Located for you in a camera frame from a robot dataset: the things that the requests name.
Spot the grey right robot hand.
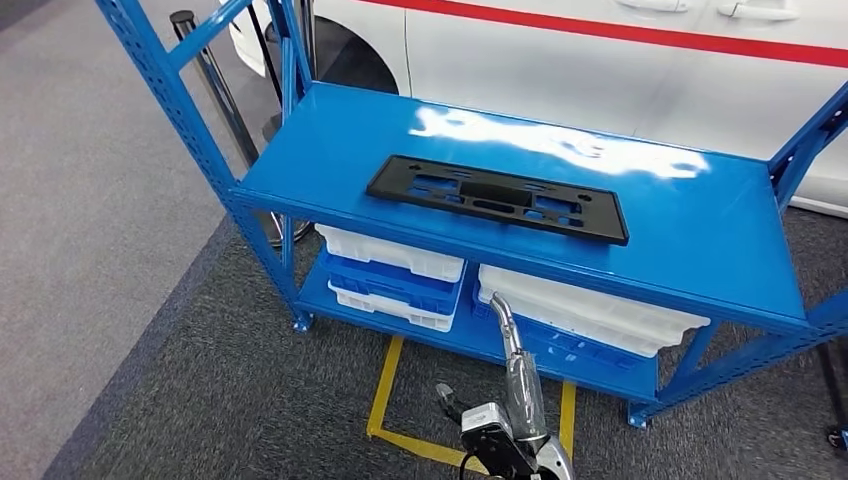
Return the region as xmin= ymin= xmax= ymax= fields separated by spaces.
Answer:
xmin=435 ymin=293 xmax=551 ymax=444

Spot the black plastic plate part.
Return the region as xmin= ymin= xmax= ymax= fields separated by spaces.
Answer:
xmin=366 ymin=154 xmax=631 ymax=247

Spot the blue metal shelf rack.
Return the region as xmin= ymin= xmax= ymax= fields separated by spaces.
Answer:
xmin=92 ymin=0 xmax=848 ymax=430

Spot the blue wheeled shelf rack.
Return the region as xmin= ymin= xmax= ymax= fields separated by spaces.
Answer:
xmin=816 ymin=341 xmax=848 ymax=453

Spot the yellow floor tape square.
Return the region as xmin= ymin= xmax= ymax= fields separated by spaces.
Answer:
xmin=366 ymin=335 xmax=576 ymax=476

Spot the white car red stripe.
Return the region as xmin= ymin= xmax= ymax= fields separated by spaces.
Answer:
xmin=218 ymin=0 xmax=848 ymax=220

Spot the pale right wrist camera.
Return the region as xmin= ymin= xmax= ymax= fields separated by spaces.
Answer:
xmin=458 ymin=402 xmax=539 ymax=480

